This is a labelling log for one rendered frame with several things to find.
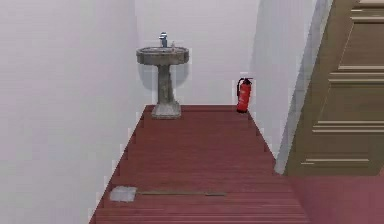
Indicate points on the red fire extinguisher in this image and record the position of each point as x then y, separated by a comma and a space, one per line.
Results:
244, 96

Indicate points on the silver sink faucet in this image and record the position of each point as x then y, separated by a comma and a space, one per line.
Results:
163, 39

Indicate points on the brown panelled room door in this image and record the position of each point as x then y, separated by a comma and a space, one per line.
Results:
346, 100

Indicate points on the grey pedestal sink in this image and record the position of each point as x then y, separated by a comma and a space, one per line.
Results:
165, 80

